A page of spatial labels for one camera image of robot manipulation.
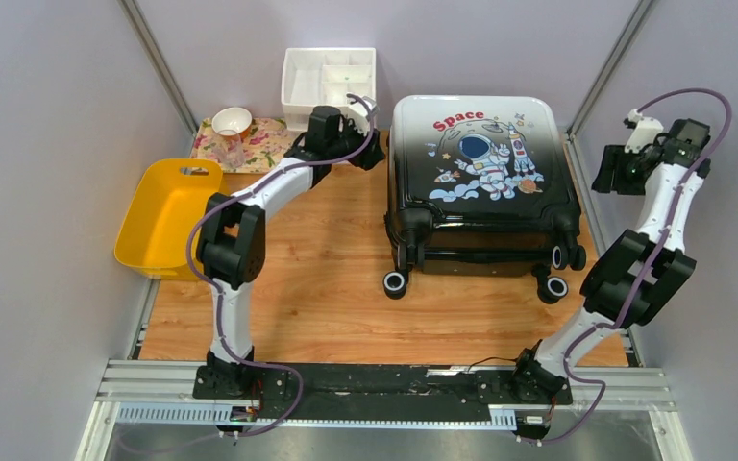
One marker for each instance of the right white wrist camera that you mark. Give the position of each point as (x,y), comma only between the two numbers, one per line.
(644,131)

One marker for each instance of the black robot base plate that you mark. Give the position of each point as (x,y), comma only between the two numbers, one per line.
(383,393)

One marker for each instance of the yellow plastic basket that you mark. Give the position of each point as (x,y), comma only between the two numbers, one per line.
(168,202)

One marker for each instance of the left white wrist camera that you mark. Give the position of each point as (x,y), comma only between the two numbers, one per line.
(361,110)

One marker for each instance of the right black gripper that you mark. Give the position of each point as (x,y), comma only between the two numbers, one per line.
(609,177)

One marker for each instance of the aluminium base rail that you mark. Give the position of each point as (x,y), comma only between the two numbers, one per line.
(142,392)

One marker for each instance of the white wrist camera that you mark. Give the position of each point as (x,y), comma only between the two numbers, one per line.
(361,110)
(644,131)

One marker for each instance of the clear drinking glass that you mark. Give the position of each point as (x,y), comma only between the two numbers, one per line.
(232,156)

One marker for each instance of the floral serving tray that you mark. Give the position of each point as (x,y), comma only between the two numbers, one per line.
(264,147)

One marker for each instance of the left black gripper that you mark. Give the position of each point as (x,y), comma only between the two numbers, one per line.
(372,154)

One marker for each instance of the white black space suitcase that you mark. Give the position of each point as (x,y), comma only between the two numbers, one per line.
(480,185)

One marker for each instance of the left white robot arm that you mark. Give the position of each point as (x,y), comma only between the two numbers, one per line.
(227,247)

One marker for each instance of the white orange bowl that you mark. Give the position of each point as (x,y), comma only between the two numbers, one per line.
(232,122)

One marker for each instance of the white plastic drawer organizer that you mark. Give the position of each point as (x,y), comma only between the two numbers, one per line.
(324,76)

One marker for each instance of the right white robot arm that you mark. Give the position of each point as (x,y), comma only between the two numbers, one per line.
(644,267)

